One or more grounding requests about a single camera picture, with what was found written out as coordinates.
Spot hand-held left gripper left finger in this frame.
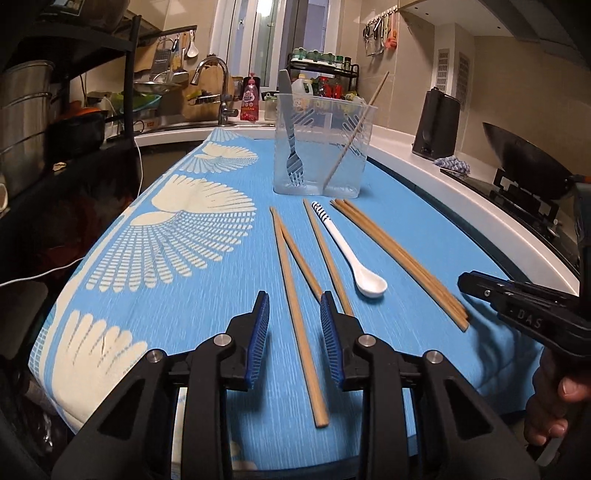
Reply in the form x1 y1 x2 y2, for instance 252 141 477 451
51 291 271 480

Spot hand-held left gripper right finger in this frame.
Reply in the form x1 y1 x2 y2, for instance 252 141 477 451
320 291 541 480

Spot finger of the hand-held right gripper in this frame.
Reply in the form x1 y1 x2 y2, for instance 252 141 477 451
458 272 578 310

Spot wooden chopstick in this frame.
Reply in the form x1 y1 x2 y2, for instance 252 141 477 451
342 198 471 320
269 206 330 428
302 198 355 318
330 200 465 332
336 200 468 326
276 217 324 301
323 71 390 190

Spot white spoon striped handle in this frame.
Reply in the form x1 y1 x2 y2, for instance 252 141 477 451
311 200 389 298

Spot clear plastic utensil container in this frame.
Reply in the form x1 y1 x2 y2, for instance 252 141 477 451
272 92 379 197

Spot person's right hand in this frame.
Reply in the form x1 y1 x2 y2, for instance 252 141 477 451
524 351 591 446

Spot blue patterned table cloth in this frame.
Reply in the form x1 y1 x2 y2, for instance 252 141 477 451
28 127 527 480

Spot black gas stove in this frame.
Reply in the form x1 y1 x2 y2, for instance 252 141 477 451
438 168 583 259

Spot blue checkered cloth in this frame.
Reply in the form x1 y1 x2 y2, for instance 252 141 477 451
433 156 471 176

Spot black wok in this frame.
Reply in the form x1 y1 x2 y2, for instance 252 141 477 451
482 121 578 201

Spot black upright appliance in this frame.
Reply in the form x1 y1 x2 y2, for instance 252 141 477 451
412 88 462 160

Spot steel sink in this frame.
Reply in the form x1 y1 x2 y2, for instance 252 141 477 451
139 117 275 134

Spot red dish soap bottle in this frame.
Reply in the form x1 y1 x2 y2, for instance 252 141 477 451
239 71 262 122

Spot wooden cutting board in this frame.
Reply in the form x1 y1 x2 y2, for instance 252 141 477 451
182 62 232 121

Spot metal fork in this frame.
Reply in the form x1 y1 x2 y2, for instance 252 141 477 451
278 69 303 185

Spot chrome kitchen faucet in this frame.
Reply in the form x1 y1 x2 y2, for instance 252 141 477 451
190 56 240 126

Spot black spice rack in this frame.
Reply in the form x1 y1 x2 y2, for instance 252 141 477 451
286 46 361 100

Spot metal bowl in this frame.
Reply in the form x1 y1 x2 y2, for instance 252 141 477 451
134 69 190 95

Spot range hood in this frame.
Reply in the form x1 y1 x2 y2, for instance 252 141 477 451
399 0 591 51

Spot black pot orange lid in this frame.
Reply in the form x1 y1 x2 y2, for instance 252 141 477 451
48 107 107 155

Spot hanging kitchen tools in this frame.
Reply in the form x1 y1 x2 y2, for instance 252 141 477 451
362 9 400 56

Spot row of green-lidded spice jars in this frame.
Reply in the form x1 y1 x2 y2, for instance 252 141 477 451
291 46 352 65

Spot black metal shelf rack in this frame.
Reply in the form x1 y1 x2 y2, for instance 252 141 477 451
0 14 141 204

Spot hanging metal grater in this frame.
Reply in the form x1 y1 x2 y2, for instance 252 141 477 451
152 39 171 72

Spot white framed window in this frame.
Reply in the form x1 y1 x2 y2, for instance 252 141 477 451
212 0 361 93

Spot stacked steel pots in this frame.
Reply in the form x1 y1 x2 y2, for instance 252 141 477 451
0 62 54 195

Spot white cable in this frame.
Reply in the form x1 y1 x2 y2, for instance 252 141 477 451
0 95 144 288

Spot wall vent grille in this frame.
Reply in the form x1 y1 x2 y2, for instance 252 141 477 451
436 48 451 93
457 52 471 97

